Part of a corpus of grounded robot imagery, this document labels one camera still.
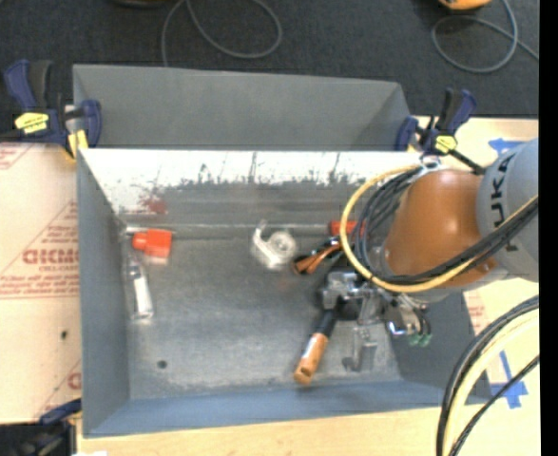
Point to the brown cardboard board, red print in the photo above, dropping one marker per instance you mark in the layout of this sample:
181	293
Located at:
31	235

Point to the clear glass thing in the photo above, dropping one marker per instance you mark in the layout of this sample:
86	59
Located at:
275	247

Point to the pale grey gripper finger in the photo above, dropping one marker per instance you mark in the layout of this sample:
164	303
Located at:
356	349
370	356

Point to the small red block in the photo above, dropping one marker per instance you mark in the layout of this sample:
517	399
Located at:
342	227

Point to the grey metal bin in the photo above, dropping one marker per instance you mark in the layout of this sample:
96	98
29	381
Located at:
221	311

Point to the orange and black sunglasses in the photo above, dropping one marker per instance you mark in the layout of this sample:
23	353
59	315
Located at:
317	258

